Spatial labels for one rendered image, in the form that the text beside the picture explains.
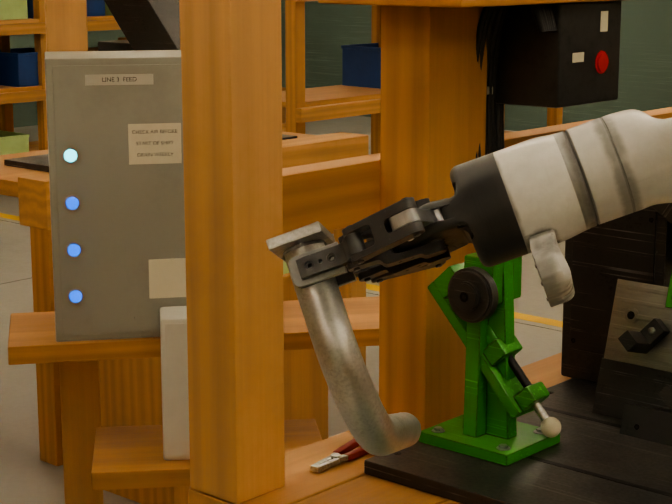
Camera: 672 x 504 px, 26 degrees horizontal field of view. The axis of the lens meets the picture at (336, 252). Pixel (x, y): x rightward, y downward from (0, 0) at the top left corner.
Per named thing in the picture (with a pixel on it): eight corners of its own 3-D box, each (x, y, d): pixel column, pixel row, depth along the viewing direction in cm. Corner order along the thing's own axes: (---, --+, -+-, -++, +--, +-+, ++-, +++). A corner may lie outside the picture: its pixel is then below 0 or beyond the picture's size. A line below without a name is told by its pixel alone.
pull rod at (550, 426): (565, 436, 196) (566, 395, 195) (553, 441, 194) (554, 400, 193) (530, 428, 200) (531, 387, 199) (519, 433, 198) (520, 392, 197)
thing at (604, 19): (621, 99, 221) (625, -1, 218) (559, 108, 209) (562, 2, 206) (552, 94, 230) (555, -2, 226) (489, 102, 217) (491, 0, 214)
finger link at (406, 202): (416, 195, 97) (354, 229, 101) (399, 194, 96) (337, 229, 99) (429, 232, 96) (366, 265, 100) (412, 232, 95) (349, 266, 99)
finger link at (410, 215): (447, 197, 100) (422, 210, 101) (405, 197, 96) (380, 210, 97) (458, 229, 99) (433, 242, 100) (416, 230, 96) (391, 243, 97)
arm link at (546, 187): (542, 292, 96) (633, 261, 95) (487, 137, 98) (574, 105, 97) (549, 312, 104) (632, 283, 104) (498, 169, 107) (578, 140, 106)
